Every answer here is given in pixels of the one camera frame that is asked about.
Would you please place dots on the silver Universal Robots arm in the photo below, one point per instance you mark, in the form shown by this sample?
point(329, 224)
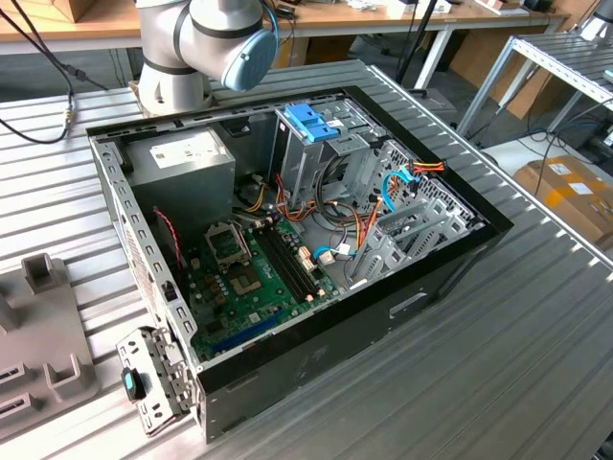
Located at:
point(163, 48)

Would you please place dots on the silver disk bay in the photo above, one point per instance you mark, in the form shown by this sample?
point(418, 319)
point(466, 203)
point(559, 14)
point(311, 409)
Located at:
point(385, 256)

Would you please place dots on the cream motherboard power connector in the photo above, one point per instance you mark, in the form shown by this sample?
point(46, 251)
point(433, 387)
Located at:
point(305, 259)

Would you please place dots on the black RAM slot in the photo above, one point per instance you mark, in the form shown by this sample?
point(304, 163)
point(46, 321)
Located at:
point(286, 263)
point(279, 263)
point(297, 263)
point(291, 263)

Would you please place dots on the tall silver drive cage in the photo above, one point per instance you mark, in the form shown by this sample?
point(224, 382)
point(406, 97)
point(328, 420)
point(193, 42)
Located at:
point(297, 163)

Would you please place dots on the square motherboard chip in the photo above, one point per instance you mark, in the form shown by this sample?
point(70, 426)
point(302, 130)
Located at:
point(245, 282)

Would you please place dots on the CPU socket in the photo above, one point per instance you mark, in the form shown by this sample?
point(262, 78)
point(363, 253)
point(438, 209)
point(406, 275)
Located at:
point(226, 243)

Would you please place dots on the green motherboard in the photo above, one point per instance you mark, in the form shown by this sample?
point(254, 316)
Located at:
point(258, 306)

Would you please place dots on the blue plastic drive latch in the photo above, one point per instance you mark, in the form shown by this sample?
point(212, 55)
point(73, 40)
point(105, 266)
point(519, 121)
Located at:
point(306, 122)

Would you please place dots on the blue expansion slot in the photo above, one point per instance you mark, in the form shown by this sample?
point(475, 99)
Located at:
point(249, 331)

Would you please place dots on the black open PC case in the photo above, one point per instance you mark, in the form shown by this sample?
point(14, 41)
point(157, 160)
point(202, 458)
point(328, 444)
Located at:
point(335, 345)

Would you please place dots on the grey power supply unit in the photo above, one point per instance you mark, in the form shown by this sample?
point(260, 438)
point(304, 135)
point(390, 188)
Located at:
point(191, 191)

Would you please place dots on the black case fan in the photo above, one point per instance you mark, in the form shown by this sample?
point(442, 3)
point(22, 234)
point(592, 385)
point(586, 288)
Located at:
point(165, 246)

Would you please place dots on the metal expansion card retainer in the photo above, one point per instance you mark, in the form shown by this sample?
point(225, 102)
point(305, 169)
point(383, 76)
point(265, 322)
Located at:
point(160, 364)

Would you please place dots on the black tripod leg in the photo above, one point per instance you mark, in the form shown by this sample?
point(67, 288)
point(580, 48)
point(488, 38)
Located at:
point(414, 48)

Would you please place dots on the wooden desk white legs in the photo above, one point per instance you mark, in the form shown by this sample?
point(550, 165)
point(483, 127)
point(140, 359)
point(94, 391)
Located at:
point(335, 19)

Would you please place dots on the teal black latch tab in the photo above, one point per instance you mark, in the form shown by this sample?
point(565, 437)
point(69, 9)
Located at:
point(128, 383)

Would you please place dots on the large labelled cardboard box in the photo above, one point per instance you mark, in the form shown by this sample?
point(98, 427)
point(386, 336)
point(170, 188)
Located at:
point(565, 201)

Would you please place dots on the grey parts rack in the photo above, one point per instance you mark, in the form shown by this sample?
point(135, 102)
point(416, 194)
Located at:
point(48, 326)

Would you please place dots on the aluminium slat table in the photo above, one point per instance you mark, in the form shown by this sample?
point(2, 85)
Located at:
point(551, 52)

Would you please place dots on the small brown cardboard box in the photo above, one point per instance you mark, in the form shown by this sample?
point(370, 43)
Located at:
point(72, 9)

